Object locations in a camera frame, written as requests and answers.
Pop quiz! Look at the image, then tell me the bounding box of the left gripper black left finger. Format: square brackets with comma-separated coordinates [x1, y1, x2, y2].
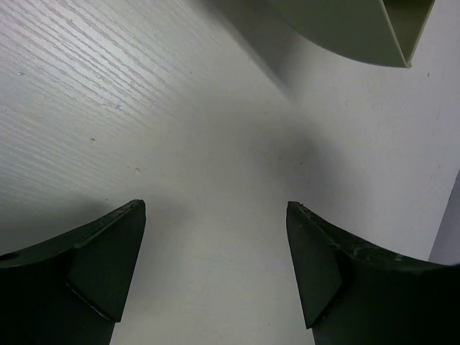
[1, 199, 146, 344]

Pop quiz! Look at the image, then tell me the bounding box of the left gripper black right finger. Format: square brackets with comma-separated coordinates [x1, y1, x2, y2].
[286, 201, 459, 344]

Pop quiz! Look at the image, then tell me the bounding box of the grey-green organizer drawer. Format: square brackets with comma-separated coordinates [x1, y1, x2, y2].
[268, 0, 435, 68]

